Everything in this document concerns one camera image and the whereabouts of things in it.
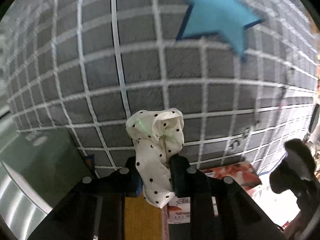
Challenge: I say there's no grey storage box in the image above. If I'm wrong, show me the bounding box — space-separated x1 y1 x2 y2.
1 106 89 239

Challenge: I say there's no white polka dot cloth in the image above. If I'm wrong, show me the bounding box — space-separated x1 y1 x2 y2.
125 108 184 209

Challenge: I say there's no grey checked star rug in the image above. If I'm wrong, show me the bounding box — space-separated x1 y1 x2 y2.
1 0 317 176

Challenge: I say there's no orange cardboard box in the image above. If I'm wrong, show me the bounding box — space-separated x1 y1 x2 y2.
123 160 263 240

